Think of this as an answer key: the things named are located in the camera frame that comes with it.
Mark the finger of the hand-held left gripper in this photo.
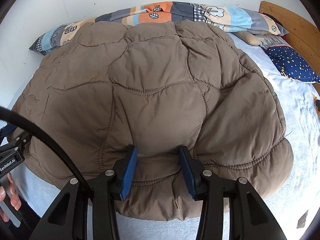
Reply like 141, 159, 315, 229
0, 124, 33, 153

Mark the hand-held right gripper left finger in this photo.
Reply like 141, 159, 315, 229
29, 144, 138, 240

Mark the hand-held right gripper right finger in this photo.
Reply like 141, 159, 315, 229
178, 145, 287, 240

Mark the brown padded coat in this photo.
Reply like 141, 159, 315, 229
11, 20, 294, 222

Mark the person's left hand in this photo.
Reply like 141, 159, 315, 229
0, 174, 22, 222

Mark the light blue cloud blanket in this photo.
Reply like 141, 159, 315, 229
15, 34, 320, 240

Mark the yellow orange printed cloth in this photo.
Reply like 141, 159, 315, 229
311, 92, 320, 117

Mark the beige pillow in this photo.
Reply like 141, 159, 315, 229
232, 30, 262, 46

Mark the navy star pillow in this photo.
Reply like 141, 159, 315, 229
265, 45, 320, 83

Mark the grey printed pillow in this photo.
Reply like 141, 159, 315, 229
257, 35, 290, 49

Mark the patchwork folded quilt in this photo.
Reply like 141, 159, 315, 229
29, 1, 289, 55

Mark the wooden headboard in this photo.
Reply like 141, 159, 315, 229
258, 1, 320, 70

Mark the black cable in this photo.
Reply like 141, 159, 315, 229
0, 106, 88, 188

